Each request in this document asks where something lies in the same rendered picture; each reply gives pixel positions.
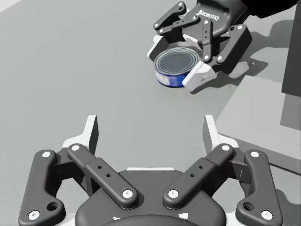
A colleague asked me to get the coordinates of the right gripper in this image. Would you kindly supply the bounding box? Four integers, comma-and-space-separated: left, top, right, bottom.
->
146, 0, 254, 95

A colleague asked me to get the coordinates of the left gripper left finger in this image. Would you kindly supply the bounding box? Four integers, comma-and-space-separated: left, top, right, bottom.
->
18, 114, 139, 226

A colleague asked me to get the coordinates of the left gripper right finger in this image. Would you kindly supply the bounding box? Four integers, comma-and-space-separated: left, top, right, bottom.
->
162, 114, 284, 226

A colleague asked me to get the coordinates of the blue can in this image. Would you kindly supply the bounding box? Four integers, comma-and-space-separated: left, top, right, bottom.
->
154, 46, 202, 88

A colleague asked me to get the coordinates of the black screen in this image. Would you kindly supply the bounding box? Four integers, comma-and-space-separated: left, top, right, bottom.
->
281, 0, 301, 96

